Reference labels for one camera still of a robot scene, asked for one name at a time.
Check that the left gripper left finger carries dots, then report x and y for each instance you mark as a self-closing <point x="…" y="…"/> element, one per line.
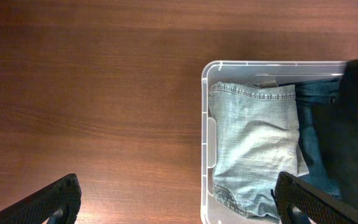
<point x="59" y="202"/>

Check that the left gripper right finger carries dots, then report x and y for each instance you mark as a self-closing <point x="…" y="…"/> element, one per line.
<point x="299" y="202"/>

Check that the light washed jeans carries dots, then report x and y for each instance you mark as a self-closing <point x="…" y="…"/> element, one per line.
<point x="257" y="138"/>

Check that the dark blue jeans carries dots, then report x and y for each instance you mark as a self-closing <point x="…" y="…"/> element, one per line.
<point x="312" y="140"/>

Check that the clear plastic storage bin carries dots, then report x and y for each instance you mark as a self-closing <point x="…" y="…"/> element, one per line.
<point x="264" y="74"/>

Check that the black garment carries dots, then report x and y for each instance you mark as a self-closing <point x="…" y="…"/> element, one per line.
<point x="336" y="127"/>

